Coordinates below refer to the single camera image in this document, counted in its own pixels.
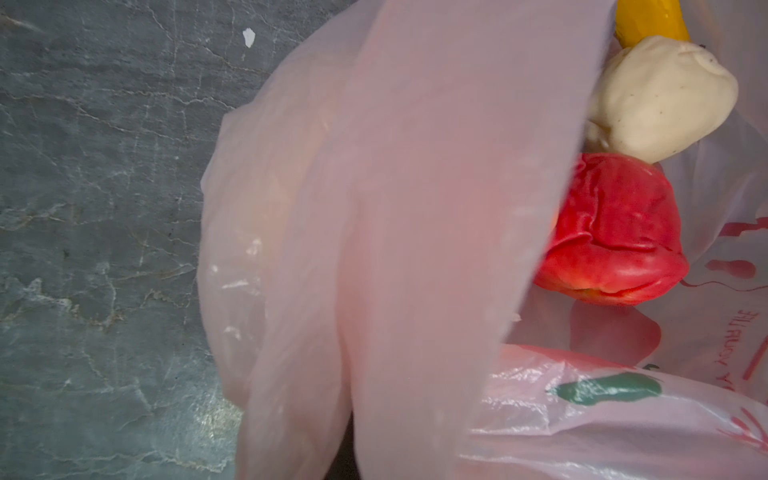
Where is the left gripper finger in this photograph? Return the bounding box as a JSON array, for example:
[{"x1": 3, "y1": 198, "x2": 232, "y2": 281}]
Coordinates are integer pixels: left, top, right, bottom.
[{"x1": 325, "y1": 416, "x2": 361, "y2": 480}]

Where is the pink plastic bag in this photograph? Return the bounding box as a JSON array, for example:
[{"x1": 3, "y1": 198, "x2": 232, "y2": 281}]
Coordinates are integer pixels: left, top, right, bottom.
[{"x1": 197, "y1": 1, "x2": 767, "y2": 479}]

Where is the red fake strawberry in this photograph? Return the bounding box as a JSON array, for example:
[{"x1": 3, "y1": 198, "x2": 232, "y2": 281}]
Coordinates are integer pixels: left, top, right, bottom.
[{"x1": 534, "y1": 153, "x2": 689, "y2": 305}]

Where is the beige fake fruit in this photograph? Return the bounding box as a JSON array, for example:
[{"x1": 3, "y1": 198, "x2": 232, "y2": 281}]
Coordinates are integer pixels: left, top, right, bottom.
[{"x1": 584, "y1": 36, "x2": 739, "y2": 164}]

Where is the yellow fake banana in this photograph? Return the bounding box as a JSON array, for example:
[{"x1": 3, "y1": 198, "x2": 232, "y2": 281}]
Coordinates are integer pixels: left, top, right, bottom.
[{"x1": 615, "y1": 0, "x2": 690, "y2": 48}]

